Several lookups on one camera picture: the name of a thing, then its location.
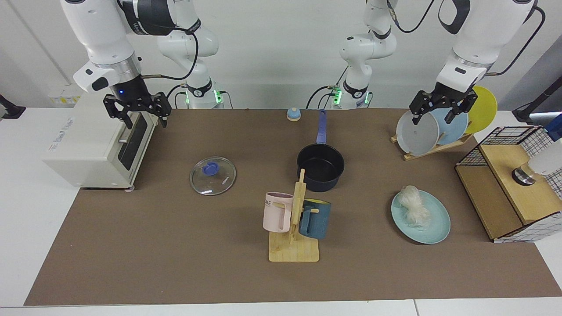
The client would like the glass lid with blue knob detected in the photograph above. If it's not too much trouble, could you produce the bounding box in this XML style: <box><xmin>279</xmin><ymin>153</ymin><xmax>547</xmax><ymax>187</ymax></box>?
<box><xmin>190</xmin><ymin>157</ymin><xmax>237</xmax><ymax>196</ymax></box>

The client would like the white vermicelli bundle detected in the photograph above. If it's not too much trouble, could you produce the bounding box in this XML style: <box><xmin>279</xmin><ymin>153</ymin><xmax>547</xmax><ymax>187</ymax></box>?
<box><xmin>397</xmin><ymin>185</ymin><xmax>433</xmax><ymax>229</ymax></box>

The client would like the light blue plate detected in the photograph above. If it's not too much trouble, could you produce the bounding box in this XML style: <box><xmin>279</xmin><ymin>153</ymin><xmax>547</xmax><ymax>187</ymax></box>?
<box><xmin>430</xmin><ymin>108</ymin><xmax>469</xmax><ymax>146</ymax></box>

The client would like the grey plate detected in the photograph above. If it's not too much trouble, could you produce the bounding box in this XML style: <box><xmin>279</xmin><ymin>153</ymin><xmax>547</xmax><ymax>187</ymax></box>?
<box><xmin>396</xmin><ymin>110</ymin><xmax>440</xmax><ymax>156</ymax></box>

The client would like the wooden plate rack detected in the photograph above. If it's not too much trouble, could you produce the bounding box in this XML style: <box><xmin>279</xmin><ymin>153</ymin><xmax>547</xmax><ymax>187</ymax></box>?
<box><xmin>391</xmin><ymin>133</ymin><xmax>474</xmax><ymax>161</ymax></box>

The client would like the yellow plate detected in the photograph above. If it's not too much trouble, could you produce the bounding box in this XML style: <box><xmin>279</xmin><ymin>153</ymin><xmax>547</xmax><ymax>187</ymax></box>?
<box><xmin>465</xmin><ymin>86</ymin><xmax>498</xmax><ymax>134</ymax></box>

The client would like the teal plate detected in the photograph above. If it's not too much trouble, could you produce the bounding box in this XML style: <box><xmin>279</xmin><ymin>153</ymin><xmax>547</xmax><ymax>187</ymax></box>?
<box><xmin>391</xmin><ymin>189</ymin><xmax>451</xmax><ymax>244</ymax></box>

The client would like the pale toaster oven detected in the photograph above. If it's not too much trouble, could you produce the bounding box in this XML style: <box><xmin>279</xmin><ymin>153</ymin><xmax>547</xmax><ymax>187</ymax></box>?
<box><xmin>43</xmin><ymin>90</ymin><xmax>159</xmax><ymax>193</ymax></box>

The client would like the small blue object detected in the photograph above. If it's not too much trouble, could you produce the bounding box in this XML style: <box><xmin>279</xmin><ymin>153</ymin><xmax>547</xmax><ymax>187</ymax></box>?
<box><xmin>544</xmin><ymin>113</ymin><xmax>562</xmax><ymax>142</ymax></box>

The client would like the white bottle with silver cap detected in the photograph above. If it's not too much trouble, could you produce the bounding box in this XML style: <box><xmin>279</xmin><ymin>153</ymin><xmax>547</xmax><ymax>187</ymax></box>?
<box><xmin>512</xmin><ymin>149</ymin><xmax>562</xmax><ymax>187</ymax></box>

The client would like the brown table cloth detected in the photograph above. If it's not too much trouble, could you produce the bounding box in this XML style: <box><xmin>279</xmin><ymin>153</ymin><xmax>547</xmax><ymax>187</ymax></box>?
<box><xmin>24</xmin><ymin>108</ymin><xmax>562</xmax><ymax>306</ymax></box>

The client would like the dark blue cup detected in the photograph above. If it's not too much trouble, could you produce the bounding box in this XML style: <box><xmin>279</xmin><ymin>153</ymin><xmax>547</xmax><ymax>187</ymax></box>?
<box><xmin>299</xmin><ymin>198</ymin><xmax>332</xmax><ymax>240</ymax></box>

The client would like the pink cup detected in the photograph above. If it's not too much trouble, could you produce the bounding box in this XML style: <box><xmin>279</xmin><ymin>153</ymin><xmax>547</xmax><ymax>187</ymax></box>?
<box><xmin>263</xmin><ymin>192</ymin><xmax>294</xmax><ymax>233</ymax></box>

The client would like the wooden cup stand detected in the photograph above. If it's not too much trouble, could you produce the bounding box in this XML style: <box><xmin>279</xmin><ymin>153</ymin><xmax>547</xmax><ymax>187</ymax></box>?
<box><xmin>268</xmin><ymin>169</ymin><xmax>320</xmax><ymax>263</ymax></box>

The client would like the black base cable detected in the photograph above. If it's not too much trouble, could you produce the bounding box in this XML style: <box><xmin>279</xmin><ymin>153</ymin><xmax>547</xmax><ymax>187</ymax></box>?
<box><xmin>165</xmin><ymin>83</ymin><xmax>188</xmax><ymax>109</ymax></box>
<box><xmin>306</xmin><ymin>86</ymin><xmax>339</xmax><ymax>109</ymax></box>

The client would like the white wall socket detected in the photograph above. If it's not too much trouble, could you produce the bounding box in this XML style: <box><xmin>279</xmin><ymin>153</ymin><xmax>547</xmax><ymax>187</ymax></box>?
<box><xmin>47</xmin><ymin>86</ymin><xmax>84</xmax><ymax>107</ymax></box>

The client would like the black clamp mount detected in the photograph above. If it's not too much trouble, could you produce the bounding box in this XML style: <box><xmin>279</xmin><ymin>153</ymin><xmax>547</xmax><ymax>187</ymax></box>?
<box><xmin>512</xmin><ymin>77</ymin><xmax>562</xmax><ymax>123</ymax></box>
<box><xmin>0</xmin><ymin>94</ymin><xmax>26</xmax><ymax>120</ymax></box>

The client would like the wire basket with wooden floor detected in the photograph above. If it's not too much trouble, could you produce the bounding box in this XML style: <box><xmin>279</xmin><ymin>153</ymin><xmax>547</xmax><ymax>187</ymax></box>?
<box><xmin>455</xmin><ymin>126</ymin><xmax>562</xmax><ymax>243</ymax></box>

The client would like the black pot with blue handle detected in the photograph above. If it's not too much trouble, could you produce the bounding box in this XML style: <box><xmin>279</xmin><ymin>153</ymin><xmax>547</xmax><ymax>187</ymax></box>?
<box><xmin>297</xmin><ymin>109</ymin><xmax>346</xmax><ymax>193</ymax></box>

